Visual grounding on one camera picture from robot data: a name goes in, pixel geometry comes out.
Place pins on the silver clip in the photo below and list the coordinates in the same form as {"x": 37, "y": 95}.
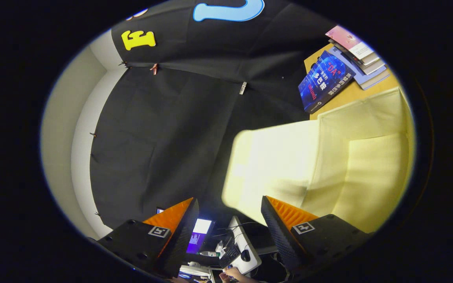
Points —
{"x": 243, "y": 87}

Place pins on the dark blue printed book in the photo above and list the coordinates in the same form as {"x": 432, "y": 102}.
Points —
{"x": 325, "y": 82}

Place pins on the pale blue book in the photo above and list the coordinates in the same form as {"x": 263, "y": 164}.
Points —
{"x": 368, "y": 81}

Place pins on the white desk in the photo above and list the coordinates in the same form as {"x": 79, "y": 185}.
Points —
{"x": 252, "y": 259}

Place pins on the pink clip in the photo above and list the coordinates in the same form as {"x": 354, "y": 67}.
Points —
{"x": 154, "y": 68}

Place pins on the black keyboard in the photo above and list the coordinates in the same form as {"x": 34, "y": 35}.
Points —
{"x": 229, "y": 255}

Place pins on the black backdrop cloth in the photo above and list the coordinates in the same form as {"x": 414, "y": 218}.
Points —
{"x": 163, "y": 137}

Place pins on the cream fabric storage box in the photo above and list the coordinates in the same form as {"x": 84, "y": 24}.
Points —
{"x": 328, "y": 165}

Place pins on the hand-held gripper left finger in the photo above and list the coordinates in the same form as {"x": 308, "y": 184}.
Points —
{"x": 177, "y": 239}

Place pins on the clear plastic bottle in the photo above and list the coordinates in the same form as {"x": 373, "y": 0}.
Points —
{"x": 209, "y": 254}

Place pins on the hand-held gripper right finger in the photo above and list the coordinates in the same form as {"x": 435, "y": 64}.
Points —
{"x": 279, "y": 239}

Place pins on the black computer mouse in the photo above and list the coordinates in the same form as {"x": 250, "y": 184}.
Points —
{"x": 245, "y": 255}

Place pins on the computer monitor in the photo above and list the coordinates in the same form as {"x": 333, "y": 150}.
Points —
{"x": 201, "y": 232}

